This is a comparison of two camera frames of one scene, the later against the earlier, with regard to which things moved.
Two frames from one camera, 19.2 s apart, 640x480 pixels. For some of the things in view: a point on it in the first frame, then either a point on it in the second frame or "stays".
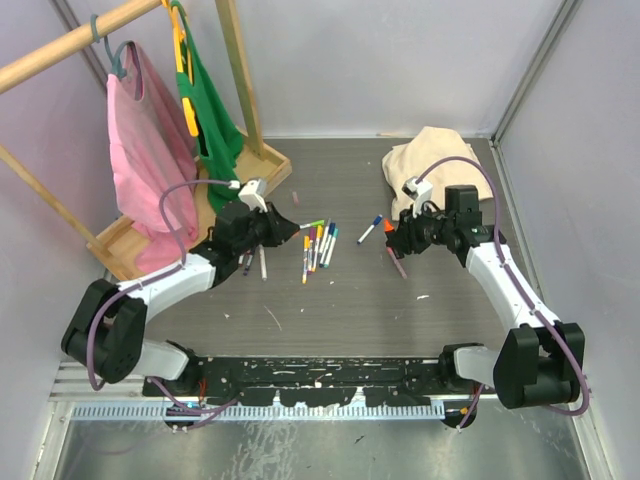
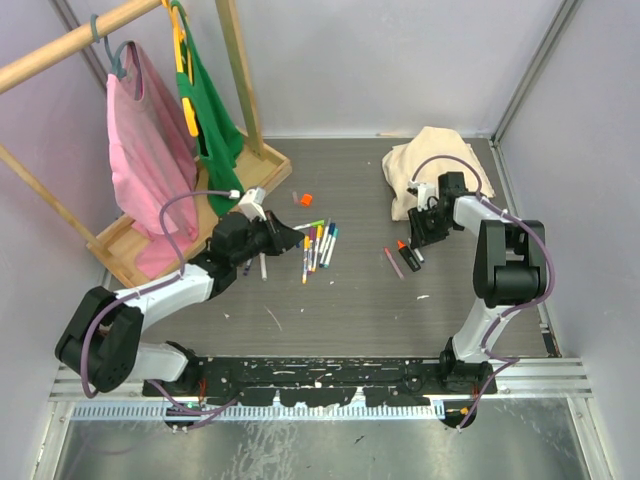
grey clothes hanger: (116, 69) stays
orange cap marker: (307, 247) stays
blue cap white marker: (375, 223) → (419, 256)
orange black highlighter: (388, 226) → (407, 256)
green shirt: (214, 119) stays
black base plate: (313, 381) stays
